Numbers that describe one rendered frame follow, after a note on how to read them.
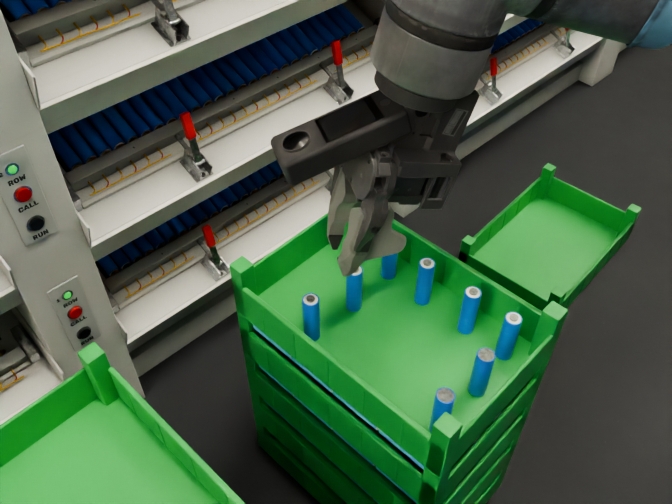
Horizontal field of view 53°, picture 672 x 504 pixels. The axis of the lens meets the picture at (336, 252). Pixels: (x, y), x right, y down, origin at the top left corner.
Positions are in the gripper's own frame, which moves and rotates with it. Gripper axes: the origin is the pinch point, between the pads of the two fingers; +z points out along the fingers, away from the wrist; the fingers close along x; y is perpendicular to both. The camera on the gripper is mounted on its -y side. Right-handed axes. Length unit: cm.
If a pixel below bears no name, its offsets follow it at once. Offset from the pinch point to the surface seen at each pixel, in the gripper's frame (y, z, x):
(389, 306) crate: 10.0, 10.4, 1.5
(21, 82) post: -28.9, -5.3, 18.9
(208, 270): -4.3, 31.9, 29.3
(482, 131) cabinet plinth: 61, 26, 65
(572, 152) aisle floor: 81, 25, 57
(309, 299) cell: -1.3, 6.7, -0.2
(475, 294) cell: 15.3, 2.4, -4.3
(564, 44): 79, 8, 73
